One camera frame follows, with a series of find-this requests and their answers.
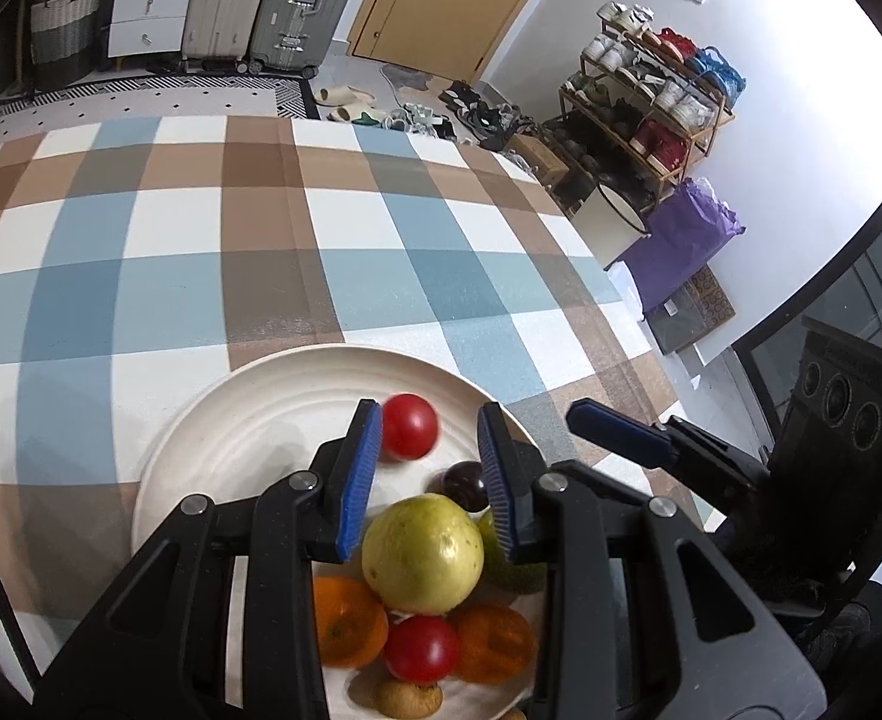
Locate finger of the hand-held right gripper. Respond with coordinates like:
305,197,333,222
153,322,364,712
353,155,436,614
567,399,772,502

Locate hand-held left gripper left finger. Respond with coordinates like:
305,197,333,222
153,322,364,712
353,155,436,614
32,399,383,720

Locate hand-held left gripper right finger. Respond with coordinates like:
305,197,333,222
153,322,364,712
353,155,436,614
477,403,830,720

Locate dark purple plum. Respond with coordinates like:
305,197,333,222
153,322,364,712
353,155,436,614
441,463,493,515

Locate red tomato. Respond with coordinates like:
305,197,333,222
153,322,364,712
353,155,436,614
381,393,440,460
383,615,462,685

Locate yellow green mango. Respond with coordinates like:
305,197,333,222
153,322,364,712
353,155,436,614
478,510,551,592

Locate cream round plate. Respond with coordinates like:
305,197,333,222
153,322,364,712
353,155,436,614
132,345,554,720

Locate orange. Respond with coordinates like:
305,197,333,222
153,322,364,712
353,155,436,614
313,576,389,668
448,604,538,685

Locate green guava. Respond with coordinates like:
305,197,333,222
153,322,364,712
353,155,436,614
361,493,485,614

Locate brown patterned bag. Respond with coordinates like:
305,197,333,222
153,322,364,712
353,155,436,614
647,266,736,355

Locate purple plastic bag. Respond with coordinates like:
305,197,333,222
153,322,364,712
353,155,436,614
640,178,746,312

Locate checked tablecloth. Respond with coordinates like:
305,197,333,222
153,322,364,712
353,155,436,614
0,114,701,720

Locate wooden shoe rack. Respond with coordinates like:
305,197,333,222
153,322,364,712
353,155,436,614
559,15,734,212

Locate small cardboard box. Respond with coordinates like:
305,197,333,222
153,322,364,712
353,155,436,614
505,135,569,182

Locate rows of assorted shoes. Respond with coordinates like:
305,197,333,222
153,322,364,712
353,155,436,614
568,1,748,173

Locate pile of sneakers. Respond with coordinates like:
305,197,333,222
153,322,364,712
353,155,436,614
385,79,554,166

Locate grey floor mat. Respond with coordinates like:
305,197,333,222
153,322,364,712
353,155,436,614
379,62,431,95

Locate black white patterned rug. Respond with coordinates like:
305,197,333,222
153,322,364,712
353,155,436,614
0,73,322,125

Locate wooden door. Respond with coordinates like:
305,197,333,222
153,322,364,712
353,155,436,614
347,0,569,83

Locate silver suitcase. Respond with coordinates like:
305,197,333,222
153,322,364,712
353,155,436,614
248,0,374,77

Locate beige suitcase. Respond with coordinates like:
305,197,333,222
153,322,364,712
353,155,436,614
182,0,288,65

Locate white drawer unit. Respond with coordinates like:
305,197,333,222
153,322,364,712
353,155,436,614
107,0,206,61

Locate woven grey white basket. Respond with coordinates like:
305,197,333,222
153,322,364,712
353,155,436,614
30,0,103,87

